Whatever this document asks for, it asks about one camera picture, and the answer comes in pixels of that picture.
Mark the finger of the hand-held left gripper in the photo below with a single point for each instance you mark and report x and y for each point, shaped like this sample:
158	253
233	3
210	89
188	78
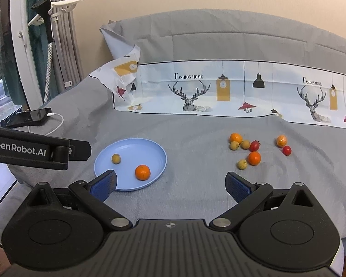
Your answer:
80	150

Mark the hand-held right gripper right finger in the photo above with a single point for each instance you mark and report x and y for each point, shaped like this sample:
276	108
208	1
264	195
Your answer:
237	186

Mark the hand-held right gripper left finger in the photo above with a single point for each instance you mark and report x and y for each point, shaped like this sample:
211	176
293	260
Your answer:
103	186

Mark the small tan longan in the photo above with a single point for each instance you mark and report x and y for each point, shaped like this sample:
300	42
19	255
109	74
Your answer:
245	144
116	158
242	164
234	146

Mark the red cherry tomato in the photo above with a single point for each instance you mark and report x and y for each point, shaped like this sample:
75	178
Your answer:
254	146
287	150

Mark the blue plate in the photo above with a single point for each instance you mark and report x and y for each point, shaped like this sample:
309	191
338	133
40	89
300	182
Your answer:
138	153

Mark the black smartphone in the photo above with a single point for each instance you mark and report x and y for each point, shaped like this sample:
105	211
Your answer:
30	117

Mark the yellowish orange tangerine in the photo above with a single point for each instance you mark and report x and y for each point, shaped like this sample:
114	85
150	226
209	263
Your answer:
281	140

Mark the white curtain clip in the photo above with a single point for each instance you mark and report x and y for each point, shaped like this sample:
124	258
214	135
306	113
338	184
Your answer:
67	83

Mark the grey bed sheet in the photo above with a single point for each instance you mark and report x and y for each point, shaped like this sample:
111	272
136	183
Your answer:
190	127

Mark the teal hanging garment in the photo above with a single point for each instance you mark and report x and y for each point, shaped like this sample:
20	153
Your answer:
36	52

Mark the deer and lamp printed cloth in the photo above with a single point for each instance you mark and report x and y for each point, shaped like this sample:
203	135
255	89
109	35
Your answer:
161	92

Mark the black garment steamer head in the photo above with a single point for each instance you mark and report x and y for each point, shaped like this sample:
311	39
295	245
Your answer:
46	14

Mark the white clothes hanger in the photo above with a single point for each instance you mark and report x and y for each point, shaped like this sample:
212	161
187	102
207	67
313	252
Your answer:
66	3

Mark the white frame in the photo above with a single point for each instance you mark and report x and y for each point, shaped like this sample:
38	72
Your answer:
23	49

